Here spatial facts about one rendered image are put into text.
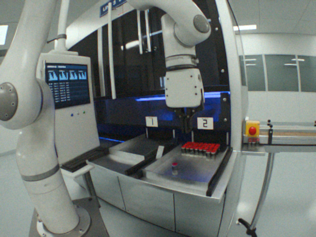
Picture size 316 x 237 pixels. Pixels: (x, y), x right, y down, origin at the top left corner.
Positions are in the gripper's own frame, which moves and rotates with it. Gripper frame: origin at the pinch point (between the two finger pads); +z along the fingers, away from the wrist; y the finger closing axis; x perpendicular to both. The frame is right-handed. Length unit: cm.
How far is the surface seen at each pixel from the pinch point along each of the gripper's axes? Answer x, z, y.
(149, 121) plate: -40, 8, 42
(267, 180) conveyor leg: -53, 47, -33
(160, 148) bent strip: -22.0, 17.5, 23.7
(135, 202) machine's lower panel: -41, 81, 67
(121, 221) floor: -33, 110, 85
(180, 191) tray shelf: 0.5, 22.3, 2.5
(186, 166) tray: -16.4, 22.0, 7.9
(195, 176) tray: -9.8, 22.0, 1.1
